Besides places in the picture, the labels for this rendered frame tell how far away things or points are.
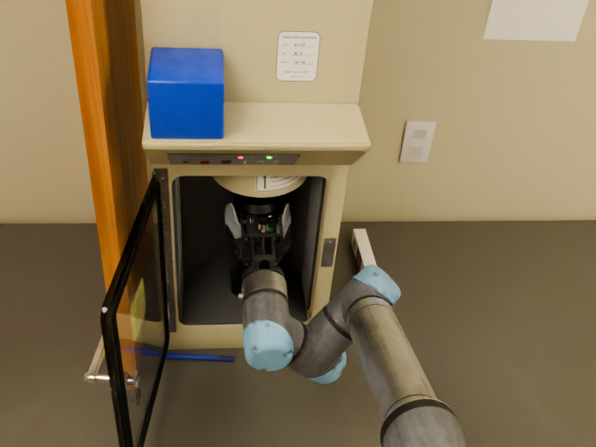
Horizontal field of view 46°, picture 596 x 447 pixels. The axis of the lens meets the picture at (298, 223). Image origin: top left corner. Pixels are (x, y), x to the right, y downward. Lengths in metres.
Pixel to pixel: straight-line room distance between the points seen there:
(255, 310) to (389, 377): 0.27
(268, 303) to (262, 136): 0.27
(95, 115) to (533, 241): 1.20
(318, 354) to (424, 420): 0.34
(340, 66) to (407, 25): 0.50
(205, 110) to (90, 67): 0.16
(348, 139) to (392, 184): 0.76
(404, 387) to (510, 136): 0.99
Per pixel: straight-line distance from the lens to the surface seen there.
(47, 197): 1.77
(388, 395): 0.90
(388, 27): 1.54
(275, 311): 1.10
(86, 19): 0.94
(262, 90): 1.07
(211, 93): 0.95
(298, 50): 1.05
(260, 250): 1.19
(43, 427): 1.38
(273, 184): 1.20
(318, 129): 1.03
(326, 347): 1.14
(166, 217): 1.21
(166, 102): 0.96
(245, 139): 0.99
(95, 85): 0.98
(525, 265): 1.78
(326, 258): 1.29
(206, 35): 1.03
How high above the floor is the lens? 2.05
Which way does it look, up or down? 40 degrees down
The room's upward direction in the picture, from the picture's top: 6 degrees clockwise
